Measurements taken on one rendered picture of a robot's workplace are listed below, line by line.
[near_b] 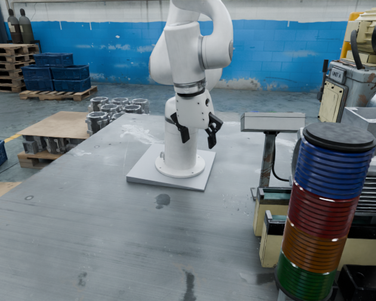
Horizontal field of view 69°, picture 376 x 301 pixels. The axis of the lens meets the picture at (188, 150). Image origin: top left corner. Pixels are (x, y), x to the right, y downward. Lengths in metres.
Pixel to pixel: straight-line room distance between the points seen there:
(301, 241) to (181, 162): 0.71
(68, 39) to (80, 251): 6.91
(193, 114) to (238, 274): 0.40
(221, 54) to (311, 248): 0.47
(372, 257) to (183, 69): 0.59
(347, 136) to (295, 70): 5.94
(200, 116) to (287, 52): 5.48
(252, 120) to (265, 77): 5.40
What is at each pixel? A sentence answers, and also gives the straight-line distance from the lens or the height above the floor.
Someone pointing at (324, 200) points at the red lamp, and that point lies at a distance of 0.28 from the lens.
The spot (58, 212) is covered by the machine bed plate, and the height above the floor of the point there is 0.80.
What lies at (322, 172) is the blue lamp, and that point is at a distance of 0.27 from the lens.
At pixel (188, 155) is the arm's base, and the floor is 0.88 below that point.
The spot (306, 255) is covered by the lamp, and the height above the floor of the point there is 1.09.
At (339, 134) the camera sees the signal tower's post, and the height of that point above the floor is 1.22.
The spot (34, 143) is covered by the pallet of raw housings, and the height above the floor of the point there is 0.26.
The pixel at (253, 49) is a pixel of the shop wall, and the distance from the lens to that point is 6.12.
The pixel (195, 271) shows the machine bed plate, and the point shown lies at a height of 0.80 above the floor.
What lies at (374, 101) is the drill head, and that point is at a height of 1.08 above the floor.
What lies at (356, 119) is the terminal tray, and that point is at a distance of 0.63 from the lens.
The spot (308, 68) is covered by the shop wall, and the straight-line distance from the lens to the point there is 6.24.
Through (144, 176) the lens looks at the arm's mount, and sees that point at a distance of 0.98.
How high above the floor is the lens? 1.31
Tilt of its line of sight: 25 degrees down
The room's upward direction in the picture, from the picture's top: straight up
